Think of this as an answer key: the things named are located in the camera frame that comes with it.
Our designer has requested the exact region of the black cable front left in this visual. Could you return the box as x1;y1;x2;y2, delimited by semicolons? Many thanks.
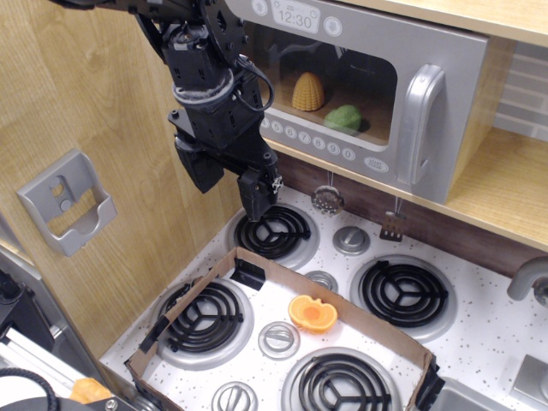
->
0;366;59;411

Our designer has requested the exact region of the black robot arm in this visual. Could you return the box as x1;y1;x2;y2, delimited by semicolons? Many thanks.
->
59;1;282;222

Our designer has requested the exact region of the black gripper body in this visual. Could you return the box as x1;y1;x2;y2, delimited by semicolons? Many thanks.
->
169;68;278;176

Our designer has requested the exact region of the black back-right stove burner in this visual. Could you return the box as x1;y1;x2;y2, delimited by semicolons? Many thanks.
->
351;256;450;330

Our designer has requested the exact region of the silver knob back centre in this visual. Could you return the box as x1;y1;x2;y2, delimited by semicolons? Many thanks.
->
332;226;371;256

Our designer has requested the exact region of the toy spatula hanging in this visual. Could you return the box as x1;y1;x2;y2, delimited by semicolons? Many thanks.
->
379;197;407;242

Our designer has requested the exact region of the silver toy sink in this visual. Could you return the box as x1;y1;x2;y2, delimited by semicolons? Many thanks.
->
431;354;547;410

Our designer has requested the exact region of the orange toy pumpkin half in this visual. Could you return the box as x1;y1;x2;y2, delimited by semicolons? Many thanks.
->
288;295;338;334

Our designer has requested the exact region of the silver toy faucet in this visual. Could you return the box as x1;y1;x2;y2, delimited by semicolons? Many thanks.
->
507;257;547;307

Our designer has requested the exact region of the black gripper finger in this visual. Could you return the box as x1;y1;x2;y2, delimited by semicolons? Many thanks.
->
175;135;224;194
237;169;279;222

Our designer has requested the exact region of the black front-right stove burner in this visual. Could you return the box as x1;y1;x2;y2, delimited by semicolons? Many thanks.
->
292;354;394;410

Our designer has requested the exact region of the silver knob middle small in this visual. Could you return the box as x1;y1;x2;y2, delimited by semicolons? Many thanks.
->
305;271;338;294

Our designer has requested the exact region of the grey wall phone holder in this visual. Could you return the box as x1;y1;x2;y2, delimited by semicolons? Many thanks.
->
16;149;117;257

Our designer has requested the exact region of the black back-left stove burner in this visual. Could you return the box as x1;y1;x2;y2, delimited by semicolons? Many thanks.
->
231;205;312;259

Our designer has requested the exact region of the silver toy strainer spoon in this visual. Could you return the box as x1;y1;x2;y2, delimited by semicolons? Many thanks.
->
311;171;345;216

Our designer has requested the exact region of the green toy vegetable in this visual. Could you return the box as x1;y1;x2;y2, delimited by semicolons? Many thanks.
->
324;104;362;135

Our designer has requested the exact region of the yellow toy corn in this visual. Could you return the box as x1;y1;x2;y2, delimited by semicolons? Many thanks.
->
292;72;325;112

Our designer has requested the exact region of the black front-left stove burner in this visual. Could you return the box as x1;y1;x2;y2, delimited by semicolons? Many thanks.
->
166;282;246;354

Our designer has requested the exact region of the wooden shelf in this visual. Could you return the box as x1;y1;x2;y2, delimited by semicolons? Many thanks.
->
267;128;547;252

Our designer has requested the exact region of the brown cardboard barrier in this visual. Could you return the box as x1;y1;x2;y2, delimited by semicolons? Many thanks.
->
126;248;444;410

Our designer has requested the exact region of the silver toy microwave door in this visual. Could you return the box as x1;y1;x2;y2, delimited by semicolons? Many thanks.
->
229;1;489;204

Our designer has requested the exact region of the silver knob front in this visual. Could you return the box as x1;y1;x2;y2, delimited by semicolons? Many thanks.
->
211;381;259;411

